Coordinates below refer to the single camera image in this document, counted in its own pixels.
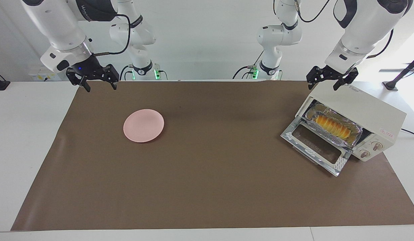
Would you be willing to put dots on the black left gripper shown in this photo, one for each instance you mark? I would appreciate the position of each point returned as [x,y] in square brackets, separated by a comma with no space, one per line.
[329,73]

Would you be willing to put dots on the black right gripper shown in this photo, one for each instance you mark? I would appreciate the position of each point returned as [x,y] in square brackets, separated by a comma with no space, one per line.
[91,70]

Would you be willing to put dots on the yellow sliced bread loaf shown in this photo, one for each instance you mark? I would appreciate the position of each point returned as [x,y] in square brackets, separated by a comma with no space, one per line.
[332,126]

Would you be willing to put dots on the aluminium foil tray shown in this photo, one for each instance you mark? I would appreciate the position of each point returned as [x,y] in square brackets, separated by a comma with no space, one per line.
[322,134]

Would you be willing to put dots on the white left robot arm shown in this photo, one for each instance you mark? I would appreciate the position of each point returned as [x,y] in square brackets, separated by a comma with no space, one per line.
[364,30]

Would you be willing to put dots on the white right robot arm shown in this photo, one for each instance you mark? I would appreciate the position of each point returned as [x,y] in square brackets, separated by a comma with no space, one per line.
[63,30]

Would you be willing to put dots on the cream toaster oven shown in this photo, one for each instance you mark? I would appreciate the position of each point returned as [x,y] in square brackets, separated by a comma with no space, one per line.
[364,107]

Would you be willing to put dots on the glass oven door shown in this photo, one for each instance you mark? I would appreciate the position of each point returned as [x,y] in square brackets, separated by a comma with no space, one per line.
[294,140]

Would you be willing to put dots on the cream oven knob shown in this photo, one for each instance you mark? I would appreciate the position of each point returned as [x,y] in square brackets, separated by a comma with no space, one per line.
[364,154]
[377,146]

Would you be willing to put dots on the green lit base connector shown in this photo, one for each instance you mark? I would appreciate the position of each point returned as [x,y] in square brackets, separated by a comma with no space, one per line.
[254,73]
[157,74]

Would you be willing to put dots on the pink round plate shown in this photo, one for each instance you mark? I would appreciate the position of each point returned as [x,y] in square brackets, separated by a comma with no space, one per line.
[143,125]

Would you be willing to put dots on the brown table mat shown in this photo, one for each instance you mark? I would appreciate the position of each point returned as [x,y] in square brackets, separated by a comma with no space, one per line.
[227,184]

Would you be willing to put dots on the white wall power socket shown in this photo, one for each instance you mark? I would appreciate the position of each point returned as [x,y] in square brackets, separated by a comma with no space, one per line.
[36,75]

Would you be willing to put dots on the black camera stand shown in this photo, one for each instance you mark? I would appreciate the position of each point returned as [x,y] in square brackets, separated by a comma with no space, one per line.
[391,85]

